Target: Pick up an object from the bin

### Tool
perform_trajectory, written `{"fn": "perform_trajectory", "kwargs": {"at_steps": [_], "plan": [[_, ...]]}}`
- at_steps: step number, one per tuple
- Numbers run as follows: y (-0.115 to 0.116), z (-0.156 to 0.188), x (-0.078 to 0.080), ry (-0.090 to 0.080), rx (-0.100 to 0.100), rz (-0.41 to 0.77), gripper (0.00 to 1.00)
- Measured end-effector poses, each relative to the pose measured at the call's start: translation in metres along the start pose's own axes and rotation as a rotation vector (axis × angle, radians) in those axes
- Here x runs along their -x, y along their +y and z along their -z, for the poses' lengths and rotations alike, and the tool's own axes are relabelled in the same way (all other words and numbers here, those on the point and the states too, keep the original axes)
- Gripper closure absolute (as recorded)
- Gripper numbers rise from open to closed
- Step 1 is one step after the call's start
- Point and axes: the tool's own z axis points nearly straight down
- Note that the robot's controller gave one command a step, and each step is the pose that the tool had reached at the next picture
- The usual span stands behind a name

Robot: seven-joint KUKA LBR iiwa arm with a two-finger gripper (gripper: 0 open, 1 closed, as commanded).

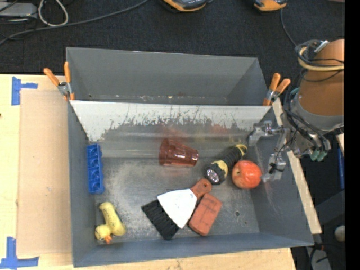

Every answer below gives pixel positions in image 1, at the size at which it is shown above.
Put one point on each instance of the red apple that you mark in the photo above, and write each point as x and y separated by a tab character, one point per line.
247	174

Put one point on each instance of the black brush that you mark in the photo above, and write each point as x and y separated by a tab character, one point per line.
161	221

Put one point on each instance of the black and yellow flashlight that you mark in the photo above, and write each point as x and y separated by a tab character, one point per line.
222	167

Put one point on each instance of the grey metal bin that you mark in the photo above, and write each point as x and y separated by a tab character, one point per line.
140	179

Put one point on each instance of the red translucent plastic cup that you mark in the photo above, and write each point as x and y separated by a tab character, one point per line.
175	153

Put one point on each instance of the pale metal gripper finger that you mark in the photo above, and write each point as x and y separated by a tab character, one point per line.
258	132
277	167

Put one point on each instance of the blue toy brick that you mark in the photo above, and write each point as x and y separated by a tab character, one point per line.
95	169

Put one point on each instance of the yellow rubber duck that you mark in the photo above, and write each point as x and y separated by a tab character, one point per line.
111	219

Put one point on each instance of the brown cardboard board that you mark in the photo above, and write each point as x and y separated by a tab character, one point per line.
42	164

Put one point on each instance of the red-brown flat block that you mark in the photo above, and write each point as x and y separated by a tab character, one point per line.
205	215

